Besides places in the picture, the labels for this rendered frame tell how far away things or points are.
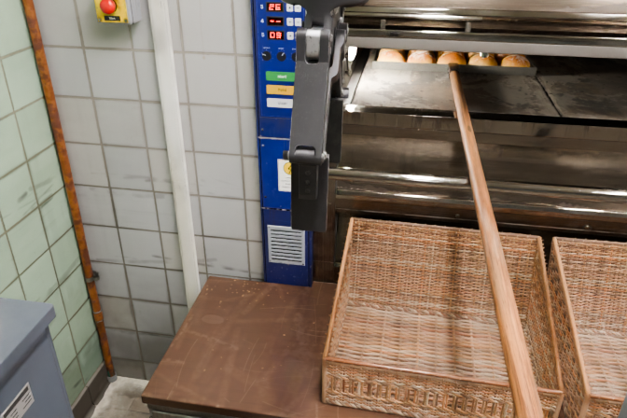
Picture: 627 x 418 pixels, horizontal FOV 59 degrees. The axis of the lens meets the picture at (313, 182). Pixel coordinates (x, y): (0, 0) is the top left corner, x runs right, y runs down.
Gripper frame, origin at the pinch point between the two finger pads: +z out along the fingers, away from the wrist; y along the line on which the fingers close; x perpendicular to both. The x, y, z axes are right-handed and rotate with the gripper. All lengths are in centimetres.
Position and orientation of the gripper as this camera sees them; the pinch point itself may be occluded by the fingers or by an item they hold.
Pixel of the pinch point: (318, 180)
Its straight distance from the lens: 52.9
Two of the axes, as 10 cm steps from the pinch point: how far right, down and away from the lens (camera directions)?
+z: -0.2, 8.9, 4.6
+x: 9.9, 0.8, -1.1
